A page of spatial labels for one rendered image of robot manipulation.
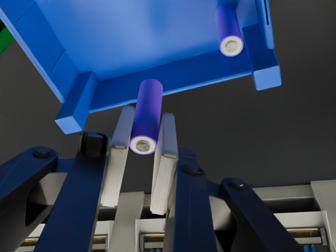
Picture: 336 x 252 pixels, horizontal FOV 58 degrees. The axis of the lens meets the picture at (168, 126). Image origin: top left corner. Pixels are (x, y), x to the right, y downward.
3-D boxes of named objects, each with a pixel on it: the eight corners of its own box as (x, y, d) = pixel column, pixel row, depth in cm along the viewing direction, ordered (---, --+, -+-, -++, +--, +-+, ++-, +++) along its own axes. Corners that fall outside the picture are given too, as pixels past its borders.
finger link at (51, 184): (95, 215, 12) (16, 204, 11) (112, 160, 17) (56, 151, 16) (100, 181, 11) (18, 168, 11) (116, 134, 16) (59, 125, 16)
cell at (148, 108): (166, 93, 24) (161, 154, 20) (144, 99, 25) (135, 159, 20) (158, 75, 23) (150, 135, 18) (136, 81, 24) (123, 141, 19)
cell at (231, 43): (237, 19, 28) (246, 54, 23) (217, 25, 29) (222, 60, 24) (233, 0, 27) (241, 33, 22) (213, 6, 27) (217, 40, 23)
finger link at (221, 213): (176, 192, 12) (251, 205, 12) (173, 144, 16) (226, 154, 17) (168, 225, 12) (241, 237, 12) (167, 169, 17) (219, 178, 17)
